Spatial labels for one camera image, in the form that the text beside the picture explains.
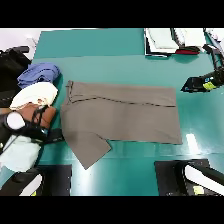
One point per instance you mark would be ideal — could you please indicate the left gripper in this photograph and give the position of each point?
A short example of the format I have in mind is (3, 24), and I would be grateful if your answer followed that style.
(53, 136)

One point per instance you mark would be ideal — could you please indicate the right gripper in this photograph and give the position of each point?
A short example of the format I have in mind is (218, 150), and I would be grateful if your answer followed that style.
(196, 84)

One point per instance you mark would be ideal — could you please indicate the grey-brown T-shirt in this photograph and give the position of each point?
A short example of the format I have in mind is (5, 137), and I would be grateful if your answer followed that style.
(123, 111)

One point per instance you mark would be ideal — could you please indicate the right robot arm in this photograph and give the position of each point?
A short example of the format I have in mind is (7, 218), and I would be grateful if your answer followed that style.
(205, 176)

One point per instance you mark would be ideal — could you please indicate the rust orange garment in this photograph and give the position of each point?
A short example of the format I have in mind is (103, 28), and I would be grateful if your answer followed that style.
(30, 111)

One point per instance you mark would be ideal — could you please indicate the red garment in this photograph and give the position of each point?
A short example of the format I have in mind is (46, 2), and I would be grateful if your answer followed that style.
(187, 51)

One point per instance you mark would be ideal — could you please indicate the pale white garment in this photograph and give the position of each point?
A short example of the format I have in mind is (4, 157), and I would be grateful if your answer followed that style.
(20, 155)

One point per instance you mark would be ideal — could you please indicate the cream garment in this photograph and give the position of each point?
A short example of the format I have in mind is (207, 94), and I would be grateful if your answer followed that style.
(35, 94)

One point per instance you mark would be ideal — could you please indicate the white folded garment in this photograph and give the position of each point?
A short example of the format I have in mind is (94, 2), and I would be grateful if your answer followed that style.
(191, 35)
(161, 40)

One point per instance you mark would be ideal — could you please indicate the purple garment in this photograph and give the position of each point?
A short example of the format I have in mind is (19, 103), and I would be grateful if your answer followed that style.
(38, 75)

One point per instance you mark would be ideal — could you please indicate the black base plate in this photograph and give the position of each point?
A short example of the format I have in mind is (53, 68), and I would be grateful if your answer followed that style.
(60, 180)
(168, 178)

